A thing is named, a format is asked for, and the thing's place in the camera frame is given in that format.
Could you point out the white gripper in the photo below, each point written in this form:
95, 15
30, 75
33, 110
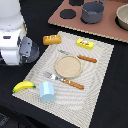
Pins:
14, 45

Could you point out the yellow toy banana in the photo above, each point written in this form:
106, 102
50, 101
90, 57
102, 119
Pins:
23, 85

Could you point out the orange toy bread loaf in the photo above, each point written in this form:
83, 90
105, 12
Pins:
52, 39

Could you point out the light blue milk carton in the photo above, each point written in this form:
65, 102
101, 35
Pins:
47, 92

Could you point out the yellow toy box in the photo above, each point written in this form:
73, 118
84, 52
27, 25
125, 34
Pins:
85, 43

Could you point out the grey cooking pot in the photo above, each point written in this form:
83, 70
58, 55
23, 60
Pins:
92, 12

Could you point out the grey frying pan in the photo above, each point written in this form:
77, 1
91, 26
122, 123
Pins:
32, 53

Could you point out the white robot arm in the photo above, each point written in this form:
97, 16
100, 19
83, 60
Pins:
10, 16

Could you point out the round wooden plate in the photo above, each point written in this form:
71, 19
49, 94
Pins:
68, 66

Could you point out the beige woven placemat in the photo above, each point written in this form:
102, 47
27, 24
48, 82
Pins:
71, 104

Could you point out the beige bowl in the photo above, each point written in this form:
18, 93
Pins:
122, 15

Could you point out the fork with wooden handle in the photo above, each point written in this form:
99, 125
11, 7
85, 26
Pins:
69, 82

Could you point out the knife with wooden handle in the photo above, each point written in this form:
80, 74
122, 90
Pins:
79, 56

